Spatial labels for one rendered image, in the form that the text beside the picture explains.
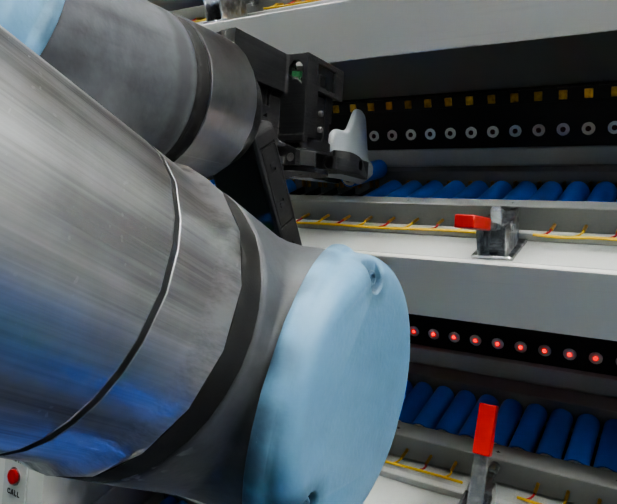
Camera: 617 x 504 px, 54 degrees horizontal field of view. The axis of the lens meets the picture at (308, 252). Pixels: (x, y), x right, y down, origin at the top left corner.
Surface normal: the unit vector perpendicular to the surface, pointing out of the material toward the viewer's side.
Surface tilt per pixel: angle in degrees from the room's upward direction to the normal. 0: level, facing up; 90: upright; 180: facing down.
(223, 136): 122
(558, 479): 112
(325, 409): 93
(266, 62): 90
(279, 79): 90
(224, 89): 93
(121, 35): 79
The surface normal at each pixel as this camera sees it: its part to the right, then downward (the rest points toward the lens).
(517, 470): -0.52, 0.33
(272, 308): 0.89, -0.15
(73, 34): 0.85, 0.06
